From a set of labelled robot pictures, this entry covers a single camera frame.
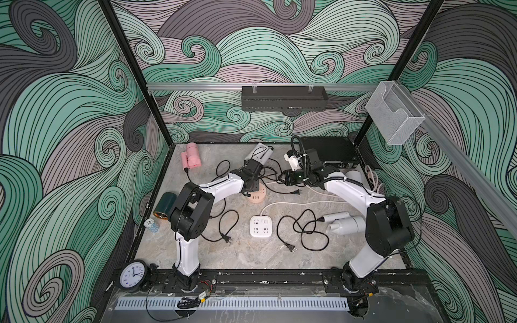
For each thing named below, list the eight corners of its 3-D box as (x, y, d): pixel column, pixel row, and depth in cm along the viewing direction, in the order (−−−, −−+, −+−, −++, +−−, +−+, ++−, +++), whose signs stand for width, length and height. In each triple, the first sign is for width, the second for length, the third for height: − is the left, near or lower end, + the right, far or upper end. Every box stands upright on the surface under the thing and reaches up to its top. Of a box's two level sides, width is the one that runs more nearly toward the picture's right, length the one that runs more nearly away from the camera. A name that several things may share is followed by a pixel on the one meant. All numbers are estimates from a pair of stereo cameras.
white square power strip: (249, 237, 86) (249, 234, 84) (249, 218, 92) (249, 215, 89) (272, 237, 86) (273, 234, 84) (271, 218, 92) (272, 215, 89)
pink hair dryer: (184, 170, 109) (181, 165, 105) (182, 150, 119) (179, 145, 115) (202, 166, 111) (200, 160, 107) (198, 146, 121) (196, 141, 117)
